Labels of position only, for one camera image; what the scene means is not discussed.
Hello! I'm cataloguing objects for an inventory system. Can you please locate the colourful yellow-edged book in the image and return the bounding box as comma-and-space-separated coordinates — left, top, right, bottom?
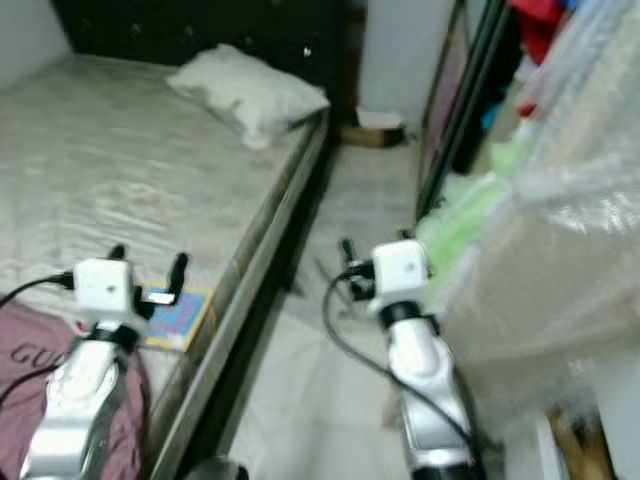
144, 286, 217, 352

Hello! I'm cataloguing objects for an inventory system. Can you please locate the pink cartoon mouse blanket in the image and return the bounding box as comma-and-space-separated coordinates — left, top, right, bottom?
0, 303, 153, 480

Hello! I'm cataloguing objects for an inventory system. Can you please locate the white pillow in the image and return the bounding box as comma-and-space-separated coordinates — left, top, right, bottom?
164, 43, 332, 152

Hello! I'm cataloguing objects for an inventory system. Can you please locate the grey floor rug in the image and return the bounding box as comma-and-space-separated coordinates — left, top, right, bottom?
258, 150, 433, 333

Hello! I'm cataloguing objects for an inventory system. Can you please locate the green plastic bag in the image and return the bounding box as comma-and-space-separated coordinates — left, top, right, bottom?
414, 133, 539, 293

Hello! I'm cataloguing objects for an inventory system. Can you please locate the grey quilted mattress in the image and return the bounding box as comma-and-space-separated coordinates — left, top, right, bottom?
0, 55, 333, 480

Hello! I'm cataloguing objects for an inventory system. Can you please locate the brown box with white top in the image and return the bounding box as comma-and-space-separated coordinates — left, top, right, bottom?
339, 109, 410, 150

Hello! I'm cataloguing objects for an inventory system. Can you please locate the black framed sliding door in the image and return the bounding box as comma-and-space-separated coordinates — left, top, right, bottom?
414, 0, 523, 223

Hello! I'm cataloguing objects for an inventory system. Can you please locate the clear plastic wrapped bundle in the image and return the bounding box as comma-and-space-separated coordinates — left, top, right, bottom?
438, 0, 640, 431

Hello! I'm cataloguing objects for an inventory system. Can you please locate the grey left robot leg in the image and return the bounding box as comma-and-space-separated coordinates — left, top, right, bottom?
184, 457, 253, 480

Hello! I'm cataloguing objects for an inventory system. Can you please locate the dark tufted headboard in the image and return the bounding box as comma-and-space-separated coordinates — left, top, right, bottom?
50, 0, 349, 73

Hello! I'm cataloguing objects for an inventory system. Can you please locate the red garment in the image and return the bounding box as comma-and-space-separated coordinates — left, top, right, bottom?
508, 0, 579, 63

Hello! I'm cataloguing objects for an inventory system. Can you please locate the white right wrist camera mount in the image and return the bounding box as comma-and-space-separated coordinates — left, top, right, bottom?
370, 239, 430, 309

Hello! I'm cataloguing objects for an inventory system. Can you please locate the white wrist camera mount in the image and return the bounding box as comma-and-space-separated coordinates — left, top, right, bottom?
74, 257, 141, 337
370, 239, 430, 309

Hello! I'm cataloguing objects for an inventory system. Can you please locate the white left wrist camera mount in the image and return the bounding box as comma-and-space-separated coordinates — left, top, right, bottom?
74, 257, 141, 337

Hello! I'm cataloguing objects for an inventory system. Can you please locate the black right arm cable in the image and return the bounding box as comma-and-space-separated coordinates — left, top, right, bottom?
323, 272, 483, 463

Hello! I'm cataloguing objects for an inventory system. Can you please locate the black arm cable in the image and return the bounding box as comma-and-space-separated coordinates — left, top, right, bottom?
0, 271, 81, 411
323, 272, 483, 463

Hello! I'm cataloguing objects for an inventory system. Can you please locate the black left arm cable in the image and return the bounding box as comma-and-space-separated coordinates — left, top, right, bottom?
0, 271, 81, 411

